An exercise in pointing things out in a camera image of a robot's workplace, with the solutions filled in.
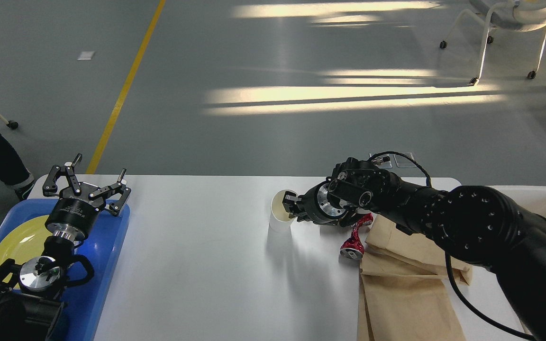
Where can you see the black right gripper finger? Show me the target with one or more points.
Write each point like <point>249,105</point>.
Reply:
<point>299,216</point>
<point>291,203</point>

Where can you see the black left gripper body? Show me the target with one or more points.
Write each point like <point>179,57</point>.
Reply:
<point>72,218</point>

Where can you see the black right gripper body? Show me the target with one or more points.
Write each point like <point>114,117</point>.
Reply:
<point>318,209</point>

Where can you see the white paper cup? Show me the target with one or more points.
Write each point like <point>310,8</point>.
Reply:
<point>279,221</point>

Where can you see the yellow round plate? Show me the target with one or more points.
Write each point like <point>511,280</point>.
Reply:
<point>25,241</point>

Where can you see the brown paper bag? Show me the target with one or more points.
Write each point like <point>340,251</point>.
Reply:
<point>402,302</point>
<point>394,255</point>

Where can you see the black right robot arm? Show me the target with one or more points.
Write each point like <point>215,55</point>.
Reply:
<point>475,224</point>

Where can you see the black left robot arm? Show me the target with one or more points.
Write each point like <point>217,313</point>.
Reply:
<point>59,293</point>

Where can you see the blue plastic tray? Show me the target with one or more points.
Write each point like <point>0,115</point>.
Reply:
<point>84,303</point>

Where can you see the white chair on casters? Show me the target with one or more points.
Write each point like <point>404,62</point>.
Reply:
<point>512,15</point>

